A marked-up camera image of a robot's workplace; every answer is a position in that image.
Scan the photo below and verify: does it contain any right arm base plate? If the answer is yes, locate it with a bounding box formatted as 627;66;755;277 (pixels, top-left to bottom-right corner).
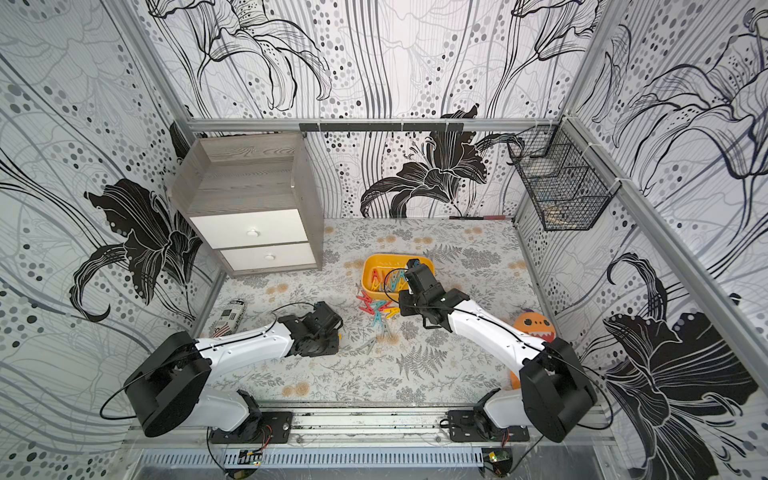
439;410;530;446

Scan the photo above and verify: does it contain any red clothespin in pile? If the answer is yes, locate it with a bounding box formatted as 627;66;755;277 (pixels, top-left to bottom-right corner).
357;295;399;319

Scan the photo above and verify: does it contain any white cable duct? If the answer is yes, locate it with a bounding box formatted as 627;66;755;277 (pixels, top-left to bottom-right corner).
138;447;483;469

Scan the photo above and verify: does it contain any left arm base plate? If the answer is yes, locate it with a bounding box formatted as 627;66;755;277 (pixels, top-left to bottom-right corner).
210;411;294;446

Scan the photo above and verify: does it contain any wooden two-drawer cabinet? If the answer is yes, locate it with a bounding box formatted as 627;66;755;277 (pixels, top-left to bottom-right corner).
169;133;324;277

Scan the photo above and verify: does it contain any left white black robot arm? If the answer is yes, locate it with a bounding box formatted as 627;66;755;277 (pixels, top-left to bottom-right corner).
124;301;343;444

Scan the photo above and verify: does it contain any black wire wall basket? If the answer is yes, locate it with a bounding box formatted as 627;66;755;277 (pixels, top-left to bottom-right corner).
506;120;615;231

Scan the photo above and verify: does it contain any yellow plastic storage box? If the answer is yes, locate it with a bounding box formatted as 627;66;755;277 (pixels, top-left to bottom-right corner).
361;253;435;300

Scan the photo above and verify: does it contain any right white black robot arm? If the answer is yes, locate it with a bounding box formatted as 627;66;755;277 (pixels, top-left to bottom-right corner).
398;258;598;443

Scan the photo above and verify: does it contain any orange monster plush toy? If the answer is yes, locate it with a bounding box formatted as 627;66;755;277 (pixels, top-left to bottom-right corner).
509;310;557;390

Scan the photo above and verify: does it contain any red-handled screwdriver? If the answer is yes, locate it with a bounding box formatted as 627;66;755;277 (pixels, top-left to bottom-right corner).
449;215;508;221

